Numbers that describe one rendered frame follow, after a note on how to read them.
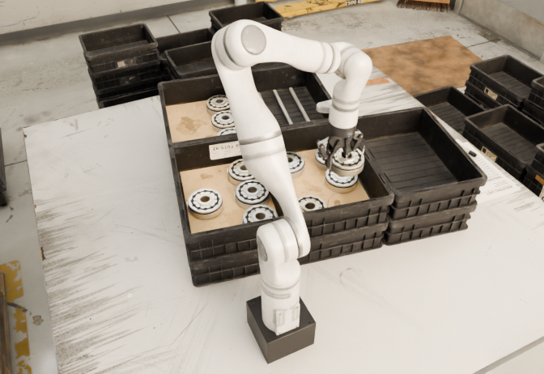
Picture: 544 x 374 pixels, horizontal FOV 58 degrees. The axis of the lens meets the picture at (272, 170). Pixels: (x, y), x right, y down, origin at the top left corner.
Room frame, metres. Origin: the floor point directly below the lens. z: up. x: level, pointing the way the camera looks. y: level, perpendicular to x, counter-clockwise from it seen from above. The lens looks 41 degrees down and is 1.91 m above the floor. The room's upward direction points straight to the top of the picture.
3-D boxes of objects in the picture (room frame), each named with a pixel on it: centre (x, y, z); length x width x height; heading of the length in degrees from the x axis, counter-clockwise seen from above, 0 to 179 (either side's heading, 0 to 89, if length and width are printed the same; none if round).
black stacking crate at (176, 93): (1.46, 0.24, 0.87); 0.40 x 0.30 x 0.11; 15
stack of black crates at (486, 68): (2.43, -1.36, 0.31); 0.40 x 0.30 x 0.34; 25
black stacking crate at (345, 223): (1.15, -0.16, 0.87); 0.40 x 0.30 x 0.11; 15
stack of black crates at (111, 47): (2.65, 0.89, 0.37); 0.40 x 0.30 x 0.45; 115
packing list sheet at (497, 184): (1.37, -0.72, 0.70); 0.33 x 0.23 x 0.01; 25
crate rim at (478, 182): (1.23, -0.45, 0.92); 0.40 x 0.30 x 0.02; 15
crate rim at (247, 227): (1.07, 0.13, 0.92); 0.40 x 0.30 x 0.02; 15
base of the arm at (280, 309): (0.70, -0.02, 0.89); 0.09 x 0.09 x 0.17; 24
